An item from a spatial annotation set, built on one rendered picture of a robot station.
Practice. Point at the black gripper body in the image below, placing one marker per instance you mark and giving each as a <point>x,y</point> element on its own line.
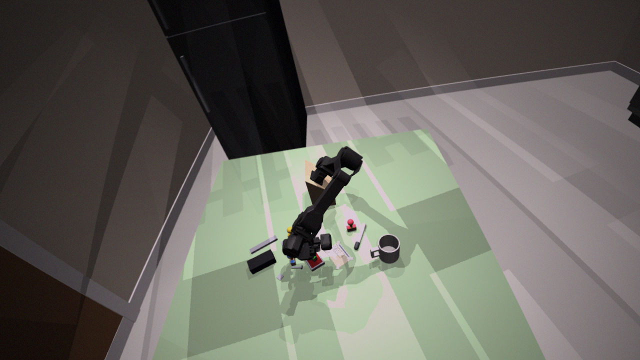
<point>325,242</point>

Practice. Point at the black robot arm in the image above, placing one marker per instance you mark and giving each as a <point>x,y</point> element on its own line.
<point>310,221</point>

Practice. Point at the pale peach card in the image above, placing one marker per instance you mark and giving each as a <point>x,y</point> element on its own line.
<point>338,255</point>

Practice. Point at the grey mug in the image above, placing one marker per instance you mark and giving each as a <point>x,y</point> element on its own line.
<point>388,249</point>

